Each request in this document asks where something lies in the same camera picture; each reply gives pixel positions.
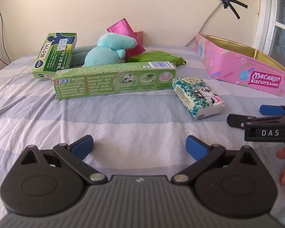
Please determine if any black tape cross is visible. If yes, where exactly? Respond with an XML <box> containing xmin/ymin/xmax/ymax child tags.
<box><xmin>209</xmin><ymin>0</ymin><xmax>248</xmax><ymax>20</ymax></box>

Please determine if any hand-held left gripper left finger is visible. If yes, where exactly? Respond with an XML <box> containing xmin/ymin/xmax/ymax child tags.
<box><xmin>20</xmin><ymin>135</ymin><xmax>107</xmax><ymax>185</ymax></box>

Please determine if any teal fabric case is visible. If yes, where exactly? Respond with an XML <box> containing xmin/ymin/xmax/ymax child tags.
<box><xmin>70</xmin><ymin>45</ymin><xmax>98</xmax><ymax>67</ymax></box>

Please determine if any pink biscuit tin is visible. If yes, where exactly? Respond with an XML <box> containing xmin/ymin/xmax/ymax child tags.
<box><xmin>195</xmin><ymin>34</ymin><xmax>285</xmax><ymax>99</ymax></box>

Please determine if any green toothpaste box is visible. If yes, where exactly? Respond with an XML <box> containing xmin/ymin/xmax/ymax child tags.
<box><xmin>53</xmin><ymin>61</ymin><xmax>177</xmax><ymax>100</ymax></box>

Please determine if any teal plush toy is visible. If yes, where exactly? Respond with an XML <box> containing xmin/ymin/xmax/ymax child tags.
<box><xmin>84</xmin><ymin>33</ymin><xmax>138</xmax><ymax>67</ymax></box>

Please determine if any patterned tissue pack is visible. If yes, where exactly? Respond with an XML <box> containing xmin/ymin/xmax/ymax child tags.
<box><xmin>171</xmin><ymin>76</ymin><xmax>225</xmax><ymax>119</ymax></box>

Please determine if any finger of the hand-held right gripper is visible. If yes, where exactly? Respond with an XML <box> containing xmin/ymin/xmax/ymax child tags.
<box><xmin>227</xmin><ymin>113</ymin><xmax>253</xmax><ymax>129</ymax></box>
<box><xmin>260</xmin><ymin>104</ymin><xmax>285</xmax><ymax>117</ymax></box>

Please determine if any white wall cable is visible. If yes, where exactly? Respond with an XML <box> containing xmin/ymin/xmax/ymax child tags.
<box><xmin>185</xmin><ymin>1</ymin><xmax>227</xmax><ymax>47</ymax></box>

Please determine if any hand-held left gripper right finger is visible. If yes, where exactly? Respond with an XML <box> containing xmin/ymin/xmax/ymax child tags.
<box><xmin>171</xmin><ymin>135</ymin><xmax>259</xmax><ymax>184</ymax></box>

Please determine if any green medicine box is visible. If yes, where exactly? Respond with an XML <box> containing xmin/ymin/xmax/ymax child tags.
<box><xmin>32</xmin><ymin>32</ymin><xmax>78</xmax><ymax>79</ymax></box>

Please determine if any magenta pouch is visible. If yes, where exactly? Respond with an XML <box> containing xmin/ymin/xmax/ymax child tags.
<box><xmin>107</xmin><ymin>18</ymin><xmax>146</xmax><ymax>59</ymax></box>

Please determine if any white framed window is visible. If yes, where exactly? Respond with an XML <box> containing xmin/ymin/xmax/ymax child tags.
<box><xmin>253</xmin><ymin>0</ymin><xmax>285</xmax><ymax>69</ymax></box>

